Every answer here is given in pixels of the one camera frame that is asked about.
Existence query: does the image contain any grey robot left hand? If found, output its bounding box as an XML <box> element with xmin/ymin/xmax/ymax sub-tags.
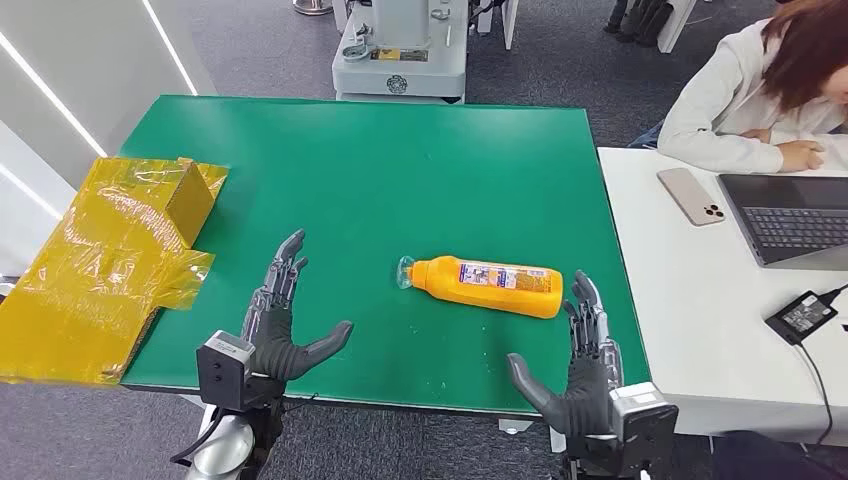
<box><xmin>239</xmin><ymin>229</ymin><xmax>354</xmax><ymax>399</ymax></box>

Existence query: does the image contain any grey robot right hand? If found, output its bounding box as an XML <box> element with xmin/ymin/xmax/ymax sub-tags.
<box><xmin>507</xmin><ymin>270</ymin><xmax>625</xmax><ymax>443</ymax></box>

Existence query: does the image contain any orange detergent bottle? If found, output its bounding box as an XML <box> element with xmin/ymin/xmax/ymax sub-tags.
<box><xmin>396</xmin><ymin>254</ymin><xmax>565</xmax><ymax>321</ymax></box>

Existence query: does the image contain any white desk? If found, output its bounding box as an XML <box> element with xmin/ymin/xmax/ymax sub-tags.
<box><xmin>597</xmin><ymin>146</ymin><xmax>848</xmax><ymax>446</ymax></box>

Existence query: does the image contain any yellow taped cardboard box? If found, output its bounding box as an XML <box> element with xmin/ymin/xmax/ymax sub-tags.
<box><xmin>0</xmin><ymin>156</ymin><xmax>230</xmax><ymax>387</ymax></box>

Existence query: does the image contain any green table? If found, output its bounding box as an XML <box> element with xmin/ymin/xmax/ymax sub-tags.
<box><xmin>119</xmin><ymin>94</ymin><xmax>654</xmax><ymax>420</ymax></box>

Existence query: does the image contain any beige smartphone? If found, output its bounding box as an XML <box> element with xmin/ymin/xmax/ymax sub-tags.
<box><xmin>657</xmin><ymin>167</ymin><xmax>727</xmax><ymax>228</ymax></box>

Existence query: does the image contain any black power adapter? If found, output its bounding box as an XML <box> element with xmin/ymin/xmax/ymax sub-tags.
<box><xmin>765</xmin><ymin>290</ymin><xmax>839</xmax><ymax>346</ymax></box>

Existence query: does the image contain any grey laptop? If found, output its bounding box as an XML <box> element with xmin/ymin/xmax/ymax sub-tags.
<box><xmin>717</xmin><ymin>173</ymin><xmax>848</xmax><ymax>272</ymax></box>

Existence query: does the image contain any grey machine base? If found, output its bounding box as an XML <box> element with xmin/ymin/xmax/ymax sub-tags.
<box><xmin>331</xmin><ymin>0</ymin><xmax>470</xmax><ymax>105</ymax></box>

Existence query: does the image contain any person's hand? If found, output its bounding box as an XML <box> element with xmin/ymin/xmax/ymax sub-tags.
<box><xmin>778</xmin><ymin>140</ymin><xmax>827</xmax><ymax>174</ymax></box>

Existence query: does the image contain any person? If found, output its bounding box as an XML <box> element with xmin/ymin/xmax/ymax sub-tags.
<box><xmin>627</xmin><ymin>0</ymin><xmax>848</xmax><ymax>176</ymax></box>

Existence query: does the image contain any white furniture panel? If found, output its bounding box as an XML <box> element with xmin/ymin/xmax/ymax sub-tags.
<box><xmin>655</xmin><ymin>0</ymin><xmax>698</xmax><ymax>55</ymax></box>

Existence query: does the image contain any white furniture leg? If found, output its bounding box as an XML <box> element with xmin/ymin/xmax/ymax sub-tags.
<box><xmin>476</xmin><ymin>0</ymin><xmax>520</xmax><ymax>51</ymax></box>

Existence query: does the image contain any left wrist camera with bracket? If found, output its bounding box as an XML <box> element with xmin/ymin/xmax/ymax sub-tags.
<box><xmin>196</xmin><ymin>331</ymin><xmax>257</xmax><ymax>413</ymax></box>

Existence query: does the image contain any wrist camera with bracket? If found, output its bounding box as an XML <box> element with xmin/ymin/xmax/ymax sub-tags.
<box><xmin>608</xmin><ymin>382</ymin><xmax>680</xmax><ymax>480</ymax></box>
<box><xmin>196</xmin><ymin>331</ymin><xmax>257</xmax><ymax>413</ymax></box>

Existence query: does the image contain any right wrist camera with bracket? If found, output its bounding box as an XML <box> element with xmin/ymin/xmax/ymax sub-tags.
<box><xmin>608</xmin><ymin>382</ymin><xmax>680</xmax><ymax>480</ymax></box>

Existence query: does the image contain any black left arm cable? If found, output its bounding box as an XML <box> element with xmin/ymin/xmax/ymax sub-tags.
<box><xmin>170</xmin><ymin>409</ymin><xmax>225</xmax><ymax>466</ymax></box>

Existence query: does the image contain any black adapter cable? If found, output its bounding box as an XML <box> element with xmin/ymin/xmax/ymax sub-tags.
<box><xmin>793</xmin><ymin>284</ymin><xmax>848</xmax><ymax>448</ymax></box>

